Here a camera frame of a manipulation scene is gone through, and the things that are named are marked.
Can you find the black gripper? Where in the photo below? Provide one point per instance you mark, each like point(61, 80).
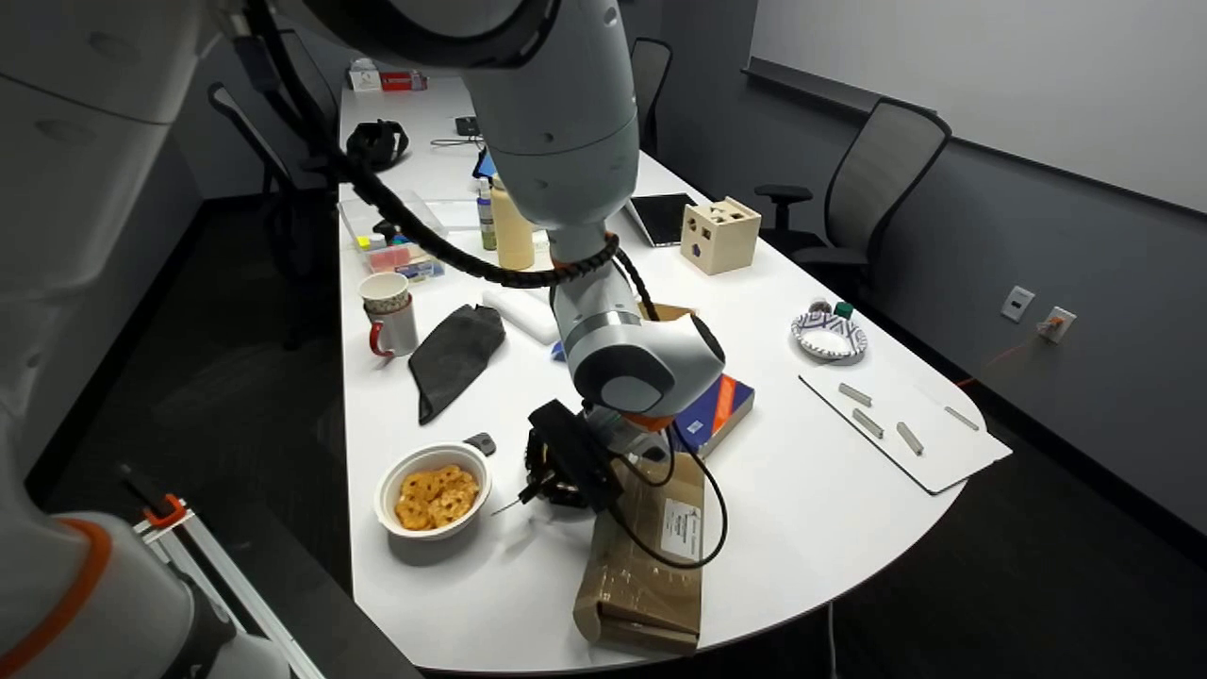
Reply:
point(587, 458)

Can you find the white bowl with crackers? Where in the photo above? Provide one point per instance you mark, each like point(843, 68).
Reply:
point(434, 496)

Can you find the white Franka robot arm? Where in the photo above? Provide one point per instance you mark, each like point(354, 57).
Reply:
point(554, 116)

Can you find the black cloth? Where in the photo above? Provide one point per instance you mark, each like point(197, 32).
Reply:
point(456, 351)

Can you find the white rolled towel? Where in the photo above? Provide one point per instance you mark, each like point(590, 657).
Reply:
point(521, 312)

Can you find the blue book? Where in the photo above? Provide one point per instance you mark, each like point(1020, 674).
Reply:
point(722, 408)

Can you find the clear plastic toy bin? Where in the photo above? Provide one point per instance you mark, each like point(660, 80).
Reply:
point(403, 261)

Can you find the small spray bottle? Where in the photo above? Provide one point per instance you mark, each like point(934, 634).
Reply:
point(485, 220)

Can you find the grey laptop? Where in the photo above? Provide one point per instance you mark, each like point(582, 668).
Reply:
point(661, 217)

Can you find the wooden shape sorter cube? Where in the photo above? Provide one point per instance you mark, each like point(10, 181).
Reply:
point(720, 236)

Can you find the small green block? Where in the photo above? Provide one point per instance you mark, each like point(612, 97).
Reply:
point(843, 307)

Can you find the small black device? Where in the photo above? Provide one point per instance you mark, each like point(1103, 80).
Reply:
point(468, 125)

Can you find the tripod with orange clamp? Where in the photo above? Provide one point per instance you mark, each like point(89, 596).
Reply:
point(192, 552)

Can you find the black office chair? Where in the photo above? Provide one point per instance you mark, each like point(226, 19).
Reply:
point(285, 214)

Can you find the black headphones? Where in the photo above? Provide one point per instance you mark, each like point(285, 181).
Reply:
point(374, 143)

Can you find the white clipboard with tools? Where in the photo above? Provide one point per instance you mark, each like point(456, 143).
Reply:
point(929, 458)

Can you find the grey mesh office chair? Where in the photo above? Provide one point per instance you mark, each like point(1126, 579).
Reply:
point(880, 176)
point(651, 80)

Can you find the red and white box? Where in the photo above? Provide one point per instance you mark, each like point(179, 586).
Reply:
point(382, 78)

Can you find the white wall outlet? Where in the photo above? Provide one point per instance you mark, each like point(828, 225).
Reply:
point(1018, 305)
point(1058, 324)

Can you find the wall whiteboard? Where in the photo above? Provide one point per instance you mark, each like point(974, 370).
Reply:
point(1004, 78)

